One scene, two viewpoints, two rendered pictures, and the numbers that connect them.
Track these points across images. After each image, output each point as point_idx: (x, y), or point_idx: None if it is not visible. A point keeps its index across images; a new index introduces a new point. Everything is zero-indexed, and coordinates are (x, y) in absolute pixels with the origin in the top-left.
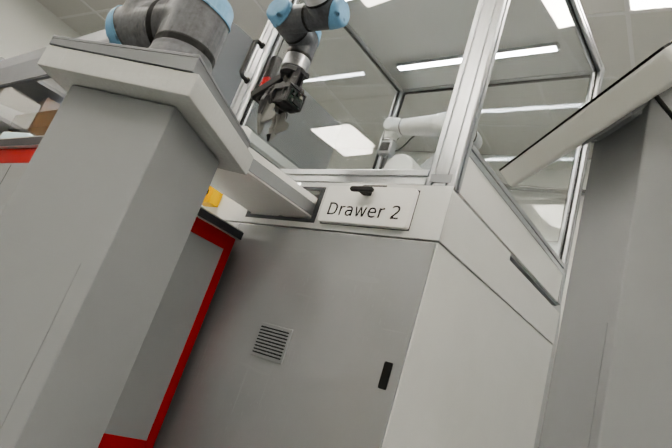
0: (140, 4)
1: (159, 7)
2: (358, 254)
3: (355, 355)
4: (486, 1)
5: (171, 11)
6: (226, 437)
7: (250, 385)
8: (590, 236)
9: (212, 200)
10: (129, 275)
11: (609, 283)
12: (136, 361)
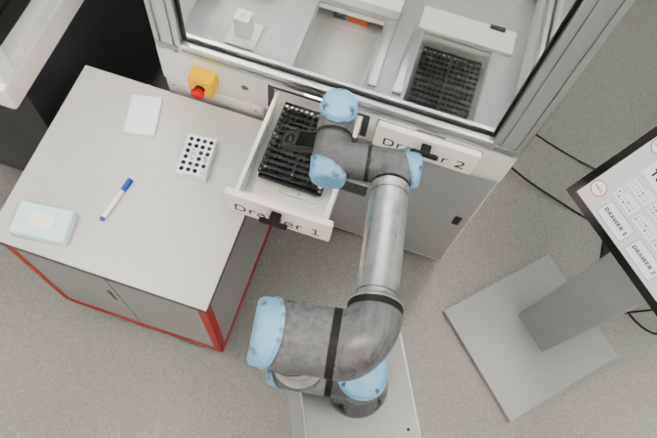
0: (308, 390)
1: (337, 398)
2: (422, 168)
3: (431, 208)
4: (599, 3)
5: (355, 402)
6: (334, 211)
7: (342, 198)
8: (620, 268)
9: (214, 93)
10: None
11: (620, 302)
12: (260, 229)
